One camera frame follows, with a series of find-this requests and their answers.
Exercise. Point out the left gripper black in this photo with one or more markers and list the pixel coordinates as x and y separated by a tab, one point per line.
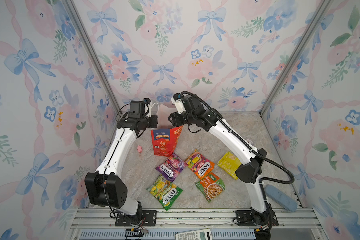
153	119

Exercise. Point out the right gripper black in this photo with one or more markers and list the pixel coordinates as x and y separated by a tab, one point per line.
174	119

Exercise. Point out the red paper gift bag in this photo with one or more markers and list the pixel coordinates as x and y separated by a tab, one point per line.
165	137

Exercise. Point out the purple Fox's candy bag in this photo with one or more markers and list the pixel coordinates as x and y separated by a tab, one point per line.
171	167

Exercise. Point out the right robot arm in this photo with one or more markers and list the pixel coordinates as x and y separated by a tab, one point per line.
250	157

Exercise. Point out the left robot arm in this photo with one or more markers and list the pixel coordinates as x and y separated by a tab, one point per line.
105	187

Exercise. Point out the orange Fox's candy bag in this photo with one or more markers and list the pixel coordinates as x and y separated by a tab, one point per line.
199	164

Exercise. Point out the green Fox's candy bag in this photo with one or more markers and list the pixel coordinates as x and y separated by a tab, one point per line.
165	191

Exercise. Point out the yellow snack packet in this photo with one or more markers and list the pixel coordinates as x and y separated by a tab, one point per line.
230	163

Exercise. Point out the small square packet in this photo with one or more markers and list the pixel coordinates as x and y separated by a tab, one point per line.
249	141

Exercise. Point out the green noodle snack packet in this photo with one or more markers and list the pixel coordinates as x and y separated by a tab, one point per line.
211	186

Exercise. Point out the white calculator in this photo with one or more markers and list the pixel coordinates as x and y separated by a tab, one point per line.
203	234

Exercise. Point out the blue grey cloth roll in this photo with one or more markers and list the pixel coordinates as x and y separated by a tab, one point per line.
281	198

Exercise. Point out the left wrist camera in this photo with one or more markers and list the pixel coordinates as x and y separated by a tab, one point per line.
148	107

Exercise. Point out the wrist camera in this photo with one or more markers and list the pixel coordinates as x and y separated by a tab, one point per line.
148	107
177	101

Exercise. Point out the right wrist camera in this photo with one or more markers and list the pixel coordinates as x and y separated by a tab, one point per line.
177	101

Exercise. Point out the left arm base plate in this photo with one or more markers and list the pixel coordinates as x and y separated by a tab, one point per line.
145	218

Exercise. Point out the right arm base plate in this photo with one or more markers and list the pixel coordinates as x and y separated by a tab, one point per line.
246	218

